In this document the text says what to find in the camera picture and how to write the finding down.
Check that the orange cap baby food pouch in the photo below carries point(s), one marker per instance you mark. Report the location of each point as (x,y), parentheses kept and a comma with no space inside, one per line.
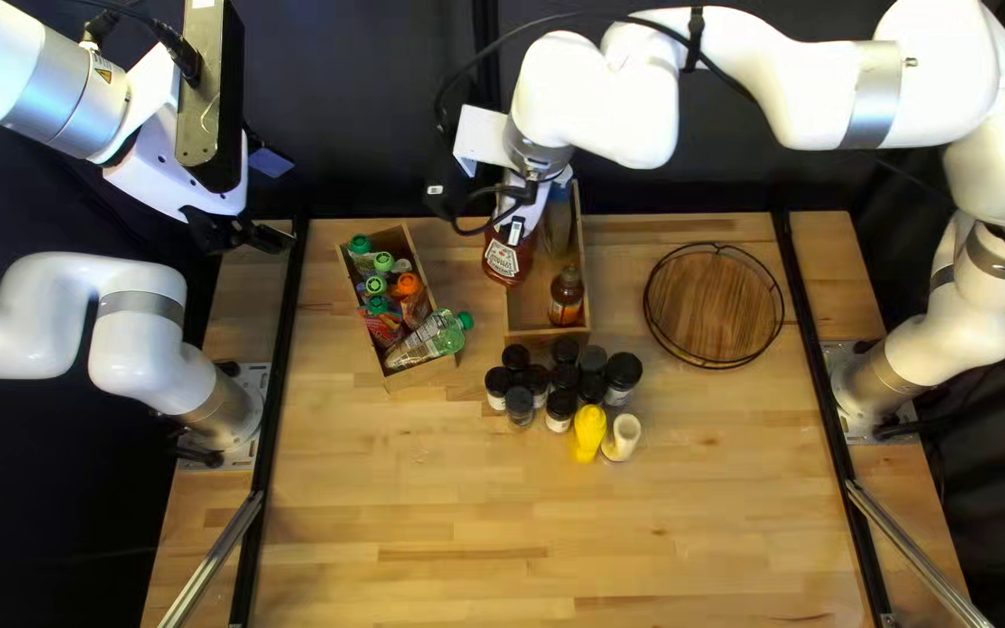
(409,285)

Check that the wooden box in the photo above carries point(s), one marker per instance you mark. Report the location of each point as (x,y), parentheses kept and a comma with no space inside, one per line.
(537,337)
(406,381)

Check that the dark green cap food pouch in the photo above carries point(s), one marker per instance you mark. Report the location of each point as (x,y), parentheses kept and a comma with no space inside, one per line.
(378,307)
(360,244)

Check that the black frame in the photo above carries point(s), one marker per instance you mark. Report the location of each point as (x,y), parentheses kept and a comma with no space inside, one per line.
(269,436)

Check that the yellow mustard bottle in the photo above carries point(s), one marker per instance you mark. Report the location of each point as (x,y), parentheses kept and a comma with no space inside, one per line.
(589,429)

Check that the cream squeeze bottle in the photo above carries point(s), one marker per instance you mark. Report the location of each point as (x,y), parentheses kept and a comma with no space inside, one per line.
(623,436)

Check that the red ketchup bottle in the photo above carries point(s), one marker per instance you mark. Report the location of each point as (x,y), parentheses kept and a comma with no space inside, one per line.
(507,262)

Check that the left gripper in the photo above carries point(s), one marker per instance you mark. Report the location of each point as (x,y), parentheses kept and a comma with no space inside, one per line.
(149,148)

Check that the spice jar with black lid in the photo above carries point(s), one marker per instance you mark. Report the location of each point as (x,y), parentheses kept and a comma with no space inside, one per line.
(593,358)
(591,388)
(519,403)
(564,376)
(498,382)
(537,381)
(623,372)
(516,356)
(564,349)
(561,406)

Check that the clear green baby food pouch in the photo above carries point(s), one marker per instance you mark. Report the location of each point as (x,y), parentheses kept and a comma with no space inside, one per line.
(428,340)

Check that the brown sauce bottle orange label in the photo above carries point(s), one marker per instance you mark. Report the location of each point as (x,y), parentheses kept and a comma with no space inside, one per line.
(565,301)

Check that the dressing bottle blue cap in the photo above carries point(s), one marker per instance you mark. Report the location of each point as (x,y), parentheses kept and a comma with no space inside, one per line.
(560,228)

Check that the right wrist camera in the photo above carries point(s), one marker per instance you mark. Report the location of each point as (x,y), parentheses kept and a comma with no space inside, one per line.
(450,199)

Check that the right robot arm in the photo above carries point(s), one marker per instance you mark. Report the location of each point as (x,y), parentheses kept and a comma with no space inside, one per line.
(816,78)

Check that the light green cap food pouch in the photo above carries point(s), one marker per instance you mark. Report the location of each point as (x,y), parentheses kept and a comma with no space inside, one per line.
(383,262)
(375,285)

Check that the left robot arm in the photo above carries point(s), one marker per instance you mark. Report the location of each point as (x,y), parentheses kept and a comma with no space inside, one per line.
(49,314)

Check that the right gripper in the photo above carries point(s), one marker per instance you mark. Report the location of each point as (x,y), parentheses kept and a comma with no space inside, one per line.
(481,139)

